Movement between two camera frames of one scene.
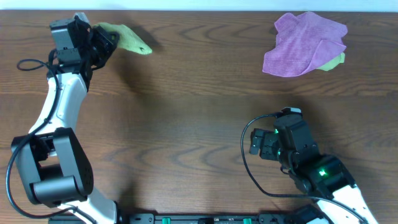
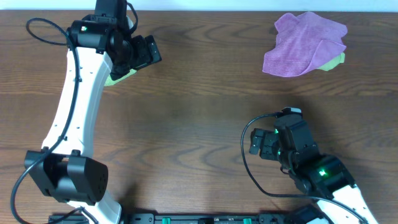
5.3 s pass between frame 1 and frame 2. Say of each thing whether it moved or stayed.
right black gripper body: stayed
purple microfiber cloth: stayed
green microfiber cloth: moved
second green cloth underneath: stayed
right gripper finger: stayed
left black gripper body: moved
